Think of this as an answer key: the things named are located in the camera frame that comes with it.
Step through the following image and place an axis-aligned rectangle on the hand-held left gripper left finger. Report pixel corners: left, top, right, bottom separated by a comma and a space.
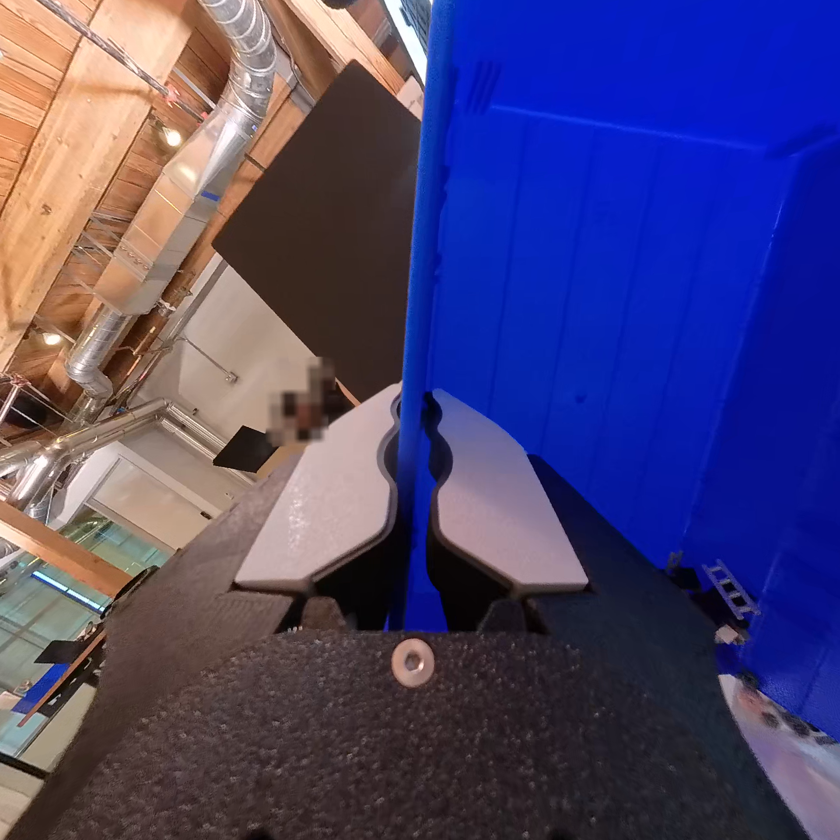
234, 382, 404, 590

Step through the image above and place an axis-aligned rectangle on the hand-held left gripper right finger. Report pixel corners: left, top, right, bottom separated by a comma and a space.
424, 389, 589, 599

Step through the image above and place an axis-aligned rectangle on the blue plastic bin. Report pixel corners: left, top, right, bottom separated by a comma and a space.
384, 0, 840, 742

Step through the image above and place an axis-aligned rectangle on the pile of loose lego pieces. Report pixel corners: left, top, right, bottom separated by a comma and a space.
666, 550, 763, 647

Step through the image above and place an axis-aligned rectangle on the small black ceiling panel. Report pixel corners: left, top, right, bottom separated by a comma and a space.
212, 425, 277, 473

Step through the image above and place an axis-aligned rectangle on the silver metal pipe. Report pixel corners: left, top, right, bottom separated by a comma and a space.
0, 397, 227, 519

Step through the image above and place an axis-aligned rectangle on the large black ceiling panel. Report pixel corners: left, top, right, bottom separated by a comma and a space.
211, 59, 424, 395

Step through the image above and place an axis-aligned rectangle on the silver air duct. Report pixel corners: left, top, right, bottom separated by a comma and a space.
62, 0, 280, 398

